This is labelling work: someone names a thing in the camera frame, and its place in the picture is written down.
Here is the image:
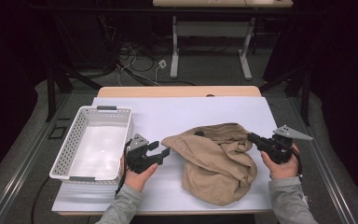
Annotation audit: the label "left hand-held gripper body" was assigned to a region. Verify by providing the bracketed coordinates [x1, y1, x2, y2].
[124, 133, 164, 175]

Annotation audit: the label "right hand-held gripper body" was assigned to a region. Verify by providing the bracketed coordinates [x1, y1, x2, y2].
[257, 124, 314, 165]

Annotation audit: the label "beige shorts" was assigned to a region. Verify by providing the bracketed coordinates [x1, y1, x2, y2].
[160, 121, 258, 207]

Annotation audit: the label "white perforated plastic basket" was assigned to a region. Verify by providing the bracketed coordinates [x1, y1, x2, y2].
[48, 105, 134, 183]

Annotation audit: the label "person's left hand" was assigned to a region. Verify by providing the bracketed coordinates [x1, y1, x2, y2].
[119, 155, 159, 193]

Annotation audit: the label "person's right hand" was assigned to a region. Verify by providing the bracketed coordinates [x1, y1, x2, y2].
[260, 143, 301, 181]

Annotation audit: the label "white table mat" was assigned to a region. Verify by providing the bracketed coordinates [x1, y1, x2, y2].
[51, 95, 310, 214]

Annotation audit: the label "wooden table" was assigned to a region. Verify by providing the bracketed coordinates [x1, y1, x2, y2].
[57, 85, 310, 217]

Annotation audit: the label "black metal stand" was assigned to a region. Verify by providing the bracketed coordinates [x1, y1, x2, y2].
[259, 62, 311, 127]
[45, 12, 103, 123]

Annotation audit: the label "dark curtain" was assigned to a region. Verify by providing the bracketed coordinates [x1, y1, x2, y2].
[262, 0, 358, 200]
[0, 0, 49, 190]

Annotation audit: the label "white-legged desk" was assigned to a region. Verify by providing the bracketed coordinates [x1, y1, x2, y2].
[152, 0, 295, 81]

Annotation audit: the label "right hand-held gripper cable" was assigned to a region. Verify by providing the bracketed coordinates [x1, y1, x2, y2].
[290, 146, 304, 181]

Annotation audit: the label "hand-held gripper cable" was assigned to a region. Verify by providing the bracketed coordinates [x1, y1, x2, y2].
[114, 139, 133, 199]
[290, 146, 304, 181]

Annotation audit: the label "left hand-held gripper cable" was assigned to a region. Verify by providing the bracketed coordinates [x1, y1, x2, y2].
[114, 139, 133, 199]

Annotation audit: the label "aluminium floor rail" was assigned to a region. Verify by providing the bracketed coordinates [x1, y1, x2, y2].
[0, 92, 73, 224]
[287, 96, 355, 224]

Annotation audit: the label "bundle of floor cables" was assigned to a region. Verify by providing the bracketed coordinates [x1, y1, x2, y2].
[115, 40, 197, 88]

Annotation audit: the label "black floor cable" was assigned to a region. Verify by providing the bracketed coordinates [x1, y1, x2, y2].
[30, 176, 51, 224]

